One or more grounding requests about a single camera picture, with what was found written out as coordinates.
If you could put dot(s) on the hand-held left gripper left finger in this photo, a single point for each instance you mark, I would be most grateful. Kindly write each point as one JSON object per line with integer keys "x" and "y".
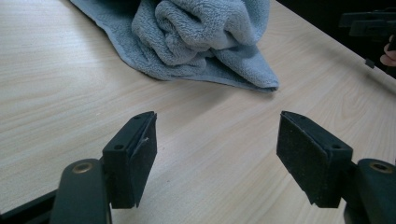
{"x": 130, "y": 161}

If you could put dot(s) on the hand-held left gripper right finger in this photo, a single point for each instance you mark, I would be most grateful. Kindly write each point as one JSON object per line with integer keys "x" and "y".
{"x": 311, "y": 161}

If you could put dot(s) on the grey-blue terry towel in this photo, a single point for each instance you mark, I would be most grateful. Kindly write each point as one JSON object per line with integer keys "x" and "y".
{"x": 193, "y": 37}

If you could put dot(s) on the grey tape piece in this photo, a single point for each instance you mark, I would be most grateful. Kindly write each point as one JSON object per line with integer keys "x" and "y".
{"x": 369, "y": 63}

